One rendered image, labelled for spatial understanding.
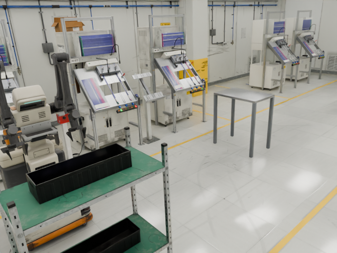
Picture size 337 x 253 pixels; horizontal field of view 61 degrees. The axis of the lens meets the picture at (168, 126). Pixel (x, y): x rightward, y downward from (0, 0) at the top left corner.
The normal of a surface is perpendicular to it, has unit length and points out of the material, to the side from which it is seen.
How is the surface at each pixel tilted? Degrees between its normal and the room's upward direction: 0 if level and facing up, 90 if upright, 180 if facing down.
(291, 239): 0
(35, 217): 0
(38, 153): 98
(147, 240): 0
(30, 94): 42
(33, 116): 98
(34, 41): 90
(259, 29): 90
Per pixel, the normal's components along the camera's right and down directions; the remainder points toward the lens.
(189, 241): -0.04, -0.94
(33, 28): 0.65, 0.24
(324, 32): -0.76, 0.26
